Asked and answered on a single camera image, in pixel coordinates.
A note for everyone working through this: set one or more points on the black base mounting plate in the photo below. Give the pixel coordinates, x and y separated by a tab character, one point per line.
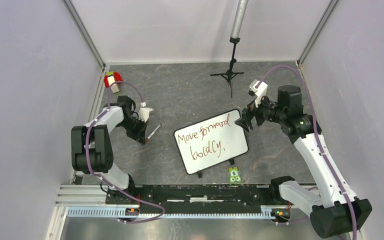
197	199

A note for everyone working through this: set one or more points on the red multicolour toy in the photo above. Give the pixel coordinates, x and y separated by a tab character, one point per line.
111	81

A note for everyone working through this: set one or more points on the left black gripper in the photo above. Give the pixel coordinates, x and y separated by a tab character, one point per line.
139	135

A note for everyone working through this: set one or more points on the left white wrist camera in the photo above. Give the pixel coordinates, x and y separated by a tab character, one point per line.
144	112

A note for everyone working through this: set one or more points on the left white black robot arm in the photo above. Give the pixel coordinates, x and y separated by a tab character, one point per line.
91	147

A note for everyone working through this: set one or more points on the aluminium frame rail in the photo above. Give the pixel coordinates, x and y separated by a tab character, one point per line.
80	211

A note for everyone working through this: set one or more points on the white whiteboard black frame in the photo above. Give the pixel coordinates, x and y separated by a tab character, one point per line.
211	141

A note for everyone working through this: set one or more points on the green toy block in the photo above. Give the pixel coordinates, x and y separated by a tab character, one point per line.
234	176

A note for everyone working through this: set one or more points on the white marker red cap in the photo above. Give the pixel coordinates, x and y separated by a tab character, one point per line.
152	133

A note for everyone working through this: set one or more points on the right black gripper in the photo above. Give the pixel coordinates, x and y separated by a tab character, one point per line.
251	111

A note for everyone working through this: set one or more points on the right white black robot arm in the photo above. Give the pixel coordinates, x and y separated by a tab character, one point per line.
318	159

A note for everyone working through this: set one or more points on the grey cylinder on stand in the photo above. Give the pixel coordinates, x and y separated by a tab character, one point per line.
238	21

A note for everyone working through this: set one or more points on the black tripod stand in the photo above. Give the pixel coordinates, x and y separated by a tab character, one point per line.
230	74

